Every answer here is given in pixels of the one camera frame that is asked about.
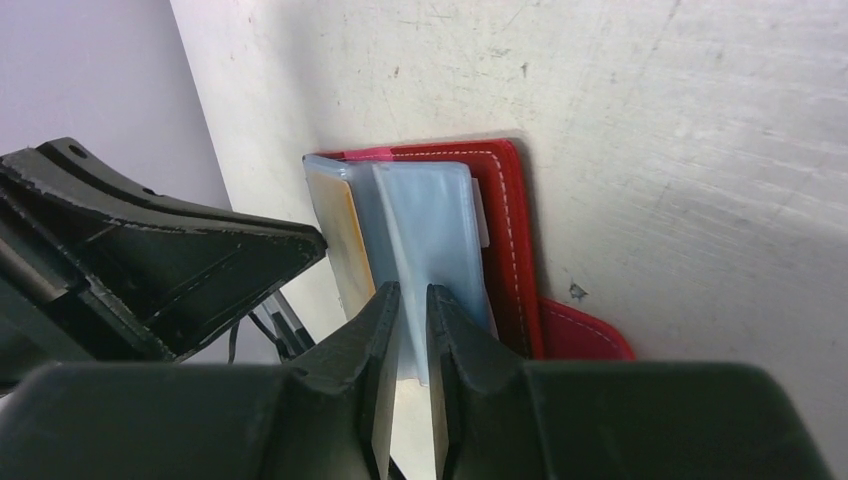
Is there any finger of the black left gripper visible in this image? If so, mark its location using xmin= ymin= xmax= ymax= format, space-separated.
xmin=1 ymin=137 xmax=327 ymax=391

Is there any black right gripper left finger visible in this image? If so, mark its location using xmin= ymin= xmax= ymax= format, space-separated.
xmin=1 ymin=282 xmax=401 ymax=479

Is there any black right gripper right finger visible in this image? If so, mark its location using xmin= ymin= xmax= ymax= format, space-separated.
xmin=426 ymin=285 xmax=831 ymax=479

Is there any gold VIP card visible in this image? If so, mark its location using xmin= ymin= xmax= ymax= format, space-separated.
xmin=307 ymin=172 xmax=376 ymax=320

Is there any red leather card holder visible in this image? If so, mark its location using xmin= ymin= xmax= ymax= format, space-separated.
xmin=303 ymin=139 xmax=634 ymax=381

